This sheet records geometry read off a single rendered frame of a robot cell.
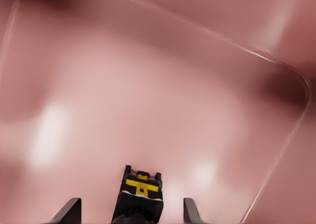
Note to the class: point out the black and yellow button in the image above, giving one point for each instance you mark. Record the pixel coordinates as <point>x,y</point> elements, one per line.
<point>139,199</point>

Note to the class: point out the pink glossy box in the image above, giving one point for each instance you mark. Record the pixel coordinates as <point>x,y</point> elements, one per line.
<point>153,90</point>

